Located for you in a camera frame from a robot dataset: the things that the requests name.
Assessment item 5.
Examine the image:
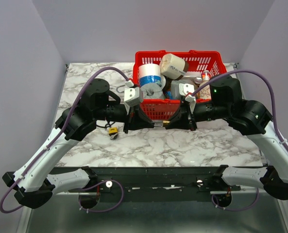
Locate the cream pump bottle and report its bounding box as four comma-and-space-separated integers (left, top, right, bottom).
198, 70, 212, 100

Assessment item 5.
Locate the white blue paper roll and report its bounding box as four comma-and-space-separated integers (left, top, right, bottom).
138, 64, 162, 87

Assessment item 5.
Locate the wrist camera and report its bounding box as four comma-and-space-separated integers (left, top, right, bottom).
124, 87, 143, 107
178, 83, 195, 96

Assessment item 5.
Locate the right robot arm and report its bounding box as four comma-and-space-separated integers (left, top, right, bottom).
166, 73, 288, 200

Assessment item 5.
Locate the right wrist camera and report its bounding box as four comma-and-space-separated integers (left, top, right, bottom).
178, 83, 195, 96

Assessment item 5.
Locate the beige wrapped paper roll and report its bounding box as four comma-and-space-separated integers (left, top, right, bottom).
159, 53, 189, 80

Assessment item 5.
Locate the small brass padlock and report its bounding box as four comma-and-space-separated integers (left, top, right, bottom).
153, 120, 170, 128

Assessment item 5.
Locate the grey roll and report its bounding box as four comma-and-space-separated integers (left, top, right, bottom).
140, 83, 164, 100
170, 80, 181, 100

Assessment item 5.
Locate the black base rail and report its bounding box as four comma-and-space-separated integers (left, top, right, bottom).
68, 166, 241, 202

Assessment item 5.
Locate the blue Harry's box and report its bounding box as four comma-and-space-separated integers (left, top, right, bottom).
165, 91, 176, 100

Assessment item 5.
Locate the silver can top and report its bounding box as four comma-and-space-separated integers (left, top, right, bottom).
194, 77, 203, 85

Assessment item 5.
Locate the large brass padlock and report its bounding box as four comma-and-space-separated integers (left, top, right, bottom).
116, 85, 128, 93

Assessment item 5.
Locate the grey roll centre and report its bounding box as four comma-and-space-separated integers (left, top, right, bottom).
170, 80, 181, 100

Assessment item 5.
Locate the red plastic basket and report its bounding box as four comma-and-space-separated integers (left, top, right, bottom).
133, 50, 233, 121

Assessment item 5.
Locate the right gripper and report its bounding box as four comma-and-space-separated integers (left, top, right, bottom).
165, 100, 229, 132

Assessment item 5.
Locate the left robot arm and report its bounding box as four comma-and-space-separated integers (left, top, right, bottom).
2, 78, 153, 209

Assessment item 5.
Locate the grey roll front left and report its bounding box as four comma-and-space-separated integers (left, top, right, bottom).
140, 83, 164, 100

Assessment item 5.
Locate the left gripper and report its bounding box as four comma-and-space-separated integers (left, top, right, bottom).
94, 103, 155, 134

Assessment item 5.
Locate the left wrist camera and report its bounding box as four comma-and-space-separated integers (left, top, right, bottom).
124, 87, 143, 107

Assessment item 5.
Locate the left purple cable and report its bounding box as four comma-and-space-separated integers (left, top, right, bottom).
0, 67, 137, 214

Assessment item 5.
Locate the purple cable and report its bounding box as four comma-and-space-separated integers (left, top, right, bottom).
0, 67, 137, 214
185, 69, 288, 166

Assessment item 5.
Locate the yellow black padlock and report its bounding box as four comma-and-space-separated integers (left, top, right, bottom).
105, 122, 119, 140

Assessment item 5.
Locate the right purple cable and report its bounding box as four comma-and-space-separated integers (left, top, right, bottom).
185, 69, 288, 166

